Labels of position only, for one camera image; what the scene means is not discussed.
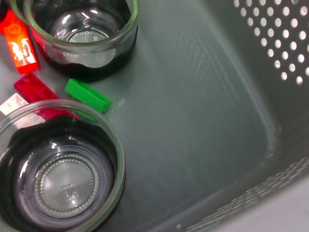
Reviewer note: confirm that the green toy brick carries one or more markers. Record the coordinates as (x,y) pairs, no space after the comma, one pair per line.
(89,95)

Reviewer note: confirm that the glass teacup with black sleeve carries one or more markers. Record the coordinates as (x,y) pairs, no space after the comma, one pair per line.
(60,188)
(84,70)

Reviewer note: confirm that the dark red curved toy piece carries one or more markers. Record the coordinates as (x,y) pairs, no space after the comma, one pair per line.
(33,90)

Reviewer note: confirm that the white toy brick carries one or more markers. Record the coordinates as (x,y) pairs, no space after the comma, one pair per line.
(14,106)

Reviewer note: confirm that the large red toy brick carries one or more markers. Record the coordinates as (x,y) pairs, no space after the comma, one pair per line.
(21,48)

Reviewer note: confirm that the grey perforated storage basket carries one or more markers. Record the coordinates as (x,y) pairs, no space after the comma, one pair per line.
(193,120)

